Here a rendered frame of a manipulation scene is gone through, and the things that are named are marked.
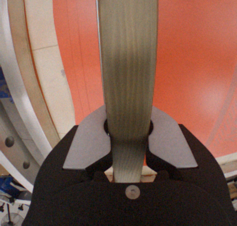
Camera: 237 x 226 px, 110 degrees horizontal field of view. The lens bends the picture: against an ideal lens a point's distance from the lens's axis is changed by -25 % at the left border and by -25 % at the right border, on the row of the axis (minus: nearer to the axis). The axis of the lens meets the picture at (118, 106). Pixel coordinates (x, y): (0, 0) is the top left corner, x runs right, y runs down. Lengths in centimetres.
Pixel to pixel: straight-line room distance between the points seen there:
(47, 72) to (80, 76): 6
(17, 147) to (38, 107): 10
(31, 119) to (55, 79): 8
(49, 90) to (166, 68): 19
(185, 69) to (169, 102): 6
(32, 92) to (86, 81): 9
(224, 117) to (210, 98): 7
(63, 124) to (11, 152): 12
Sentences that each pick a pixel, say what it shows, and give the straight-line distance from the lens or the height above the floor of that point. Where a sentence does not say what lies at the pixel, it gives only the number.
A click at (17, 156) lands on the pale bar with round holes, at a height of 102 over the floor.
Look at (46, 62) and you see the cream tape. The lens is 20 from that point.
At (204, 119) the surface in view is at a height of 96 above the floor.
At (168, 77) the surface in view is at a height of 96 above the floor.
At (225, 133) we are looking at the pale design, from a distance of 34.
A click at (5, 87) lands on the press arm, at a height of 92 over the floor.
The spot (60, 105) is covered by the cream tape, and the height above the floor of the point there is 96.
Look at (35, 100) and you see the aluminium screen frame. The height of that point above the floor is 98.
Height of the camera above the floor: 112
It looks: 61 degrees down
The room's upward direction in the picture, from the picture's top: 176 degrees counter-clockwise
